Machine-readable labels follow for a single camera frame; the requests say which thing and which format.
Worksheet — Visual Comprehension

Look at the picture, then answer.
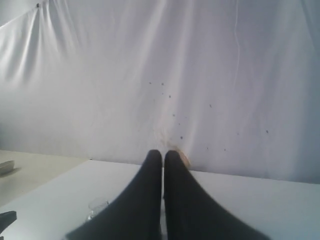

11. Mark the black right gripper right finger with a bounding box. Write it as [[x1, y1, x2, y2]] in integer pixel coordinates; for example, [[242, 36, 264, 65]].
[[164, 150, 258, 240]]

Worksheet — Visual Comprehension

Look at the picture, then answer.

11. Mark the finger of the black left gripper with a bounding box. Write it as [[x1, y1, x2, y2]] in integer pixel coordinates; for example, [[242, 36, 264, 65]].
[[0, 211, 17, 224]]

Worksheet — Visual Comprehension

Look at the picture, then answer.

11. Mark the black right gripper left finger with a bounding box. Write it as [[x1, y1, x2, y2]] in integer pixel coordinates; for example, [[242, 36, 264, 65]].
[[66, 149, 163, 240]]

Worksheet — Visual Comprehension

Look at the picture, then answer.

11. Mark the clear dome shaker lid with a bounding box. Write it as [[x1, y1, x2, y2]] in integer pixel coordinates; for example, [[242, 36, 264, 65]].
[[85, 197, 109, 222]]

